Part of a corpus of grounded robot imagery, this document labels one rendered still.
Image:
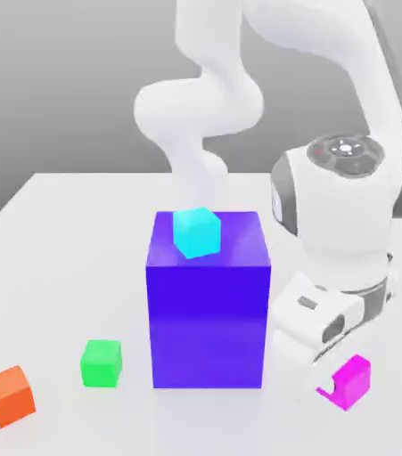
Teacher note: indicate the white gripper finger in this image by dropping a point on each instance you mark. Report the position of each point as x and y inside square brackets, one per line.
[326, 384]

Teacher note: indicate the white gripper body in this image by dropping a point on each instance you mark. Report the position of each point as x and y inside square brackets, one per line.
[295, 359]

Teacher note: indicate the small magenta cube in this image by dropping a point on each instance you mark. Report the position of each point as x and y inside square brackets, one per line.
[352, 383]

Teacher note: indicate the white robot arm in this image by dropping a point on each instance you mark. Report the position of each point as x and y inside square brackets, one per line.
[343, 221]

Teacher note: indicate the small cyan cube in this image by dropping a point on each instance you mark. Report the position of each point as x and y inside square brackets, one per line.
[197, 231]

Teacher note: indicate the small green cube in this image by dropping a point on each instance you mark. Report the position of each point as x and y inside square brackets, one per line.
[100, 363]

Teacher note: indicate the small orange cube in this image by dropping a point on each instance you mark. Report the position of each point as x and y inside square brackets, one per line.
[9, 397]

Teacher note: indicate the large purple box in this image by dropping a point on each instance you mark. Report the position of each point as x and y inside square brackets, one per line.
[206, 320]

